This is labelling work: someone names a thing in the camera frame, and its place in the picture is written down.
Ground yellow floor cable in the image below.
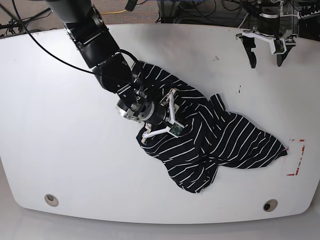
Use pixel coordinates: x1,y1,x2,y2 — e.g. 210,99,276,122
99,8,127,16

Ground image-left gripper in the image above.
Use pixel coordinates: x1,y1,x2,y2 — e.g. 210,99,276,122
141,88,185,144

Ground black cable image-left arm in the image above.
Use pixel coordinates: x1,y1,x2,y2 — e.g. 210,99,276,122
7,0,141,83

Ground red tape corner marks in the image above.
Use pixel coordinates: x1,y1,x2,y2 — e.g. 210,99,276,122
284,139,306,177

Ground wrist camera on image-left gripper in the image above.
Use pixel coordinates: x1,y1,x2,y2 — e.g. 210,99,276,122
168,123,184,138

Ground navy white striped T-shirt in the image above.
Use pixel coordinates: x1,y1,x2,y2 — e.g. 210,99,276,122
132,62,287,194

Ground white power strip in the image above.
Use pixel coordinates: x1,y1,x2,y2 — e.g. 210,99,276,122
297,3,320,20

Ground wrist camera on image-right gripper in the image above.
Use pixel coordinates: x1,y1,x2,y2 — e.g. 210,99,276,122
274,39,286,55

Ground left table cable grommet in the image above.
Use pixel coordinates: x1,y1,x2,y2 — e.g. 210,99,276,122
44,194,59,207

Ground aluminium frame base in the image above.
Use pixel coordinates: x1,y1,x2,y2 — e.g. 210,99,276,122
155,0,204,24

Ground white floor cable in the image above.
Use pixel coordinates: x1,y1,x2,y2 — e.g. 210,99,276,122
237,11,300,29

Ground right table cable grommet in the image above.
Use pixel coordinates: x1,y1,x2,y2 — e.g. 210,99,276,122
263,199,278,212

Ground table cable grommet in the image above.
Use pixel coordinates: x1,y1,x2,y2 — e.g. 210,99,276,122
44,194,59,207
263,199,278,212

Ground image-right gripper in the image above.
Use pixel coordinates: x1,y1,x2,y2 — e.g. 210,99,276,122
235,29,298,68

